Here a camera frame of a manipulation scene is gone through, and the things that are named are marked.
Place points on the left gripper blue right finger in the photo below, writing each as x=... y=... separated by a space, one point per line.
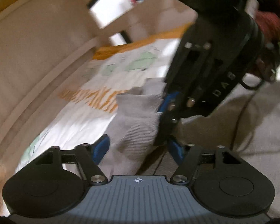
x=187 y=158

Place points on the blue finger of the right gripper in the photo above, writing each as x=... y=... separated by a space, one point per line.
x=168 y=103

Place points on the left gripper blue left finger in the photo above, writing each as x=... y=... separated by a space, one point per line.
x=88 y=158

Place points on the right hand in black glove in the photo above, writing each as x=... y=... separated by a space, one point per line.
x=269 y=58

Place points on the white leaf-print bed sheet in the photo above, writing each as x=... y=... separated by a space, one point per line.
x=112 y=71

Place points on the beige shelf unit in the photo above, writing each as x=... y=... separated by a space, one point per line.
x=138 y=21

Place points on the beige wooden bed frame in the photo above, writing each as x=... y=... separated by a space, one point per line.
x=39 y=41

